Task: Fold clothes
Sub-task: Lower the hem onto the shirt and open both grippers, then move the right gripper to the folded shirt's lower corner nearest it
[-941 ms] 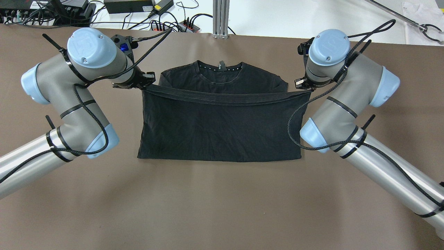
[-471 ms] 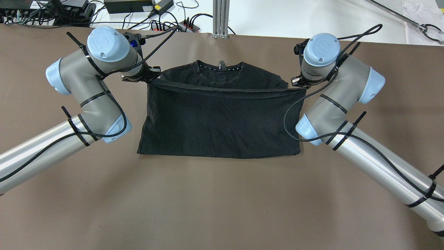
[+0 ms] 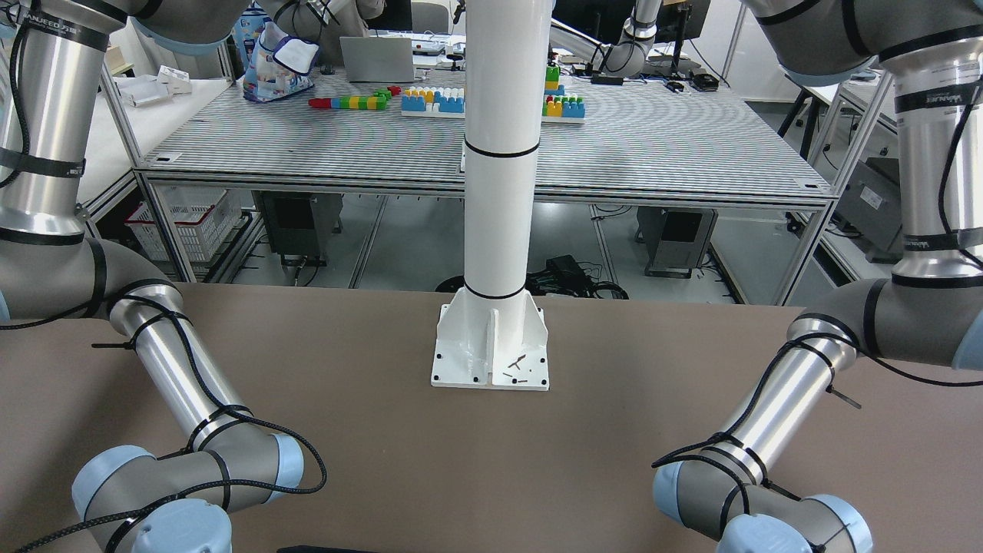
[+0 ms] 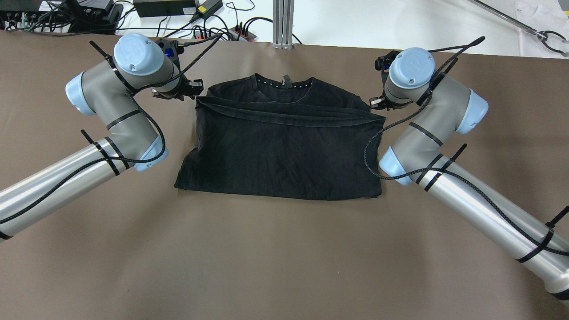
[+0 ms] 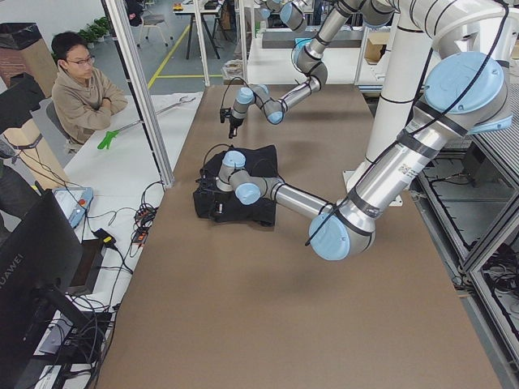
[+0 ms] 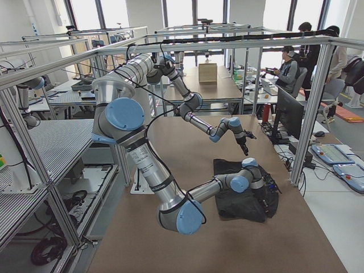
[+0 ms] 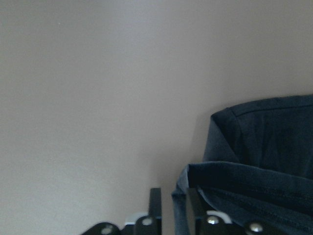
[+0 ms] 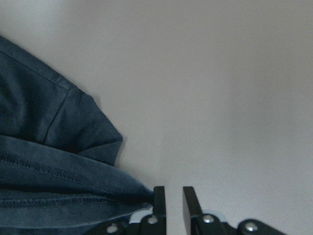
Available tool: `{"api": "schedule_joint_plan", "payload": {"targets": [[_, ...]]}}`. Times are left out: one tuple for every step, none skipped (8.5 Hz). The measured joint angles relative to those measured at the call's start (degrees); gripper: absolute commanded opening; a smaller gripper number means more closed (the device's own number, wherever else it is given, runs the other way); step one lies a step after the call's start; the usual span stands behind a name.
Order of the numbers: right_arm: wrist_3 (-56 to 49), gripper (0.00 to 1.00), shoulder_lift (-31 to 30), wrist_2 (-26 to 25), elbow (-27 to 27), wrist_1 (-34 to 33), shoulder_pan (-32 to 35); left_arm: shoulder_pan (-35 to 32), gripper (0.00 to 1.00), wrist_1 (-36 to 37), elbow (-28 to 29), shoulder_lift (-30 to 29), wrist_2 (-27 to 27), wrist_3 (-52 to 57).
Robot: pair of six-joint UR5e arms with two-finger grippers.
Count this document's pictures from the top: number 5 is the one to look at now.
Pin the aluminium frame post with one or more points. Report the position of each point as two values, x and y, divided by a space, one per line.
120 30

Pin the black Huawei monitor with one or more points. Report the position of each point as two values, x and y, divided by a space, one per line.
38 262

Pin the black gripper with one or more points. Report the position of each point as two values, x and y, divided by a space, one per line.
209 185
233 123

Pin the black t-shirt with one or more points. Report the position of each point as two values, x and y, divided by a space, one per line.
246 200

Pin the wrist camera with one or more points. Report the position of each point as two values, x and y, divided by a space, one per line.
223 115

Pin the blue teach pendant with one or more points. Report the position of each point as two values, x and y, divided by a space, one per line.
74 202

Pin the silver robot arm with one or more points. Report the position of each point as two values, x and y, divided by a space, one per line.
307 60
447 78

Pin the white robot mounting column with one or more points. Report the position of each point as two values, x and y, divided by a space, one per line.
444 27

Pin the green handled reacher grabber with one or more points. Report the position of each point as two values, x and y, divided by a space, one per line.
112 134

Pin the seated man in beige hoodie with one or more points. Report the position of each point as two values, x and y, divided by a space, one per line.
84 98

